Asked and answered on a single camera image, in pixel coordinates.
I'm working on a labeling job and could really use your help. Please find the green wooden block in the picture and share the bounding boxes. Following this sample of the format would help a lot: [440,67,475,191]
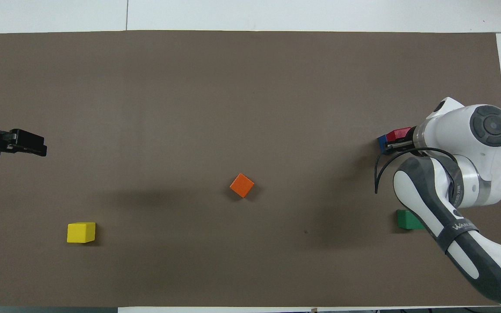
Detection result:
[396,209,425,230]

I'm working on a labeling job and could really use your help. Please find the red wooden block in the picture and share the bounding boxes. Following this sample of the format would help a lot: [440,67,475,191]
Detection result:
[385,126,414,143]

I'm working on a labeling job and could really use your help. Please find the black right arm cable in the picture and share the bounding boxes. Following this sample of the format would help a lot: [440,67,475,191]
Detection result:
[374,147,458,206]

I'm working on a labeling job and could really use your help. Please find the yellow wooden block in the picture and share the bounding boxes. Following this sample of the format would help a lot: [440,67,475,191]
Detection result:
[67,222,97,244]

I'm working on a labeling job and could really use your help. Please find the orange wooden block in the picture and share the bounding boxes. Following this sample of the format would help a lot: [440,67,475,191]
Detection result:
[229,173,255,199]

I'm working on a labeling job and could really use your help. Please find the brown table mat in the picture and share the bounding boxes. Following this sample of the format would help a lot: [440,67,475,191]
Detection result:
[0,30,501,308]

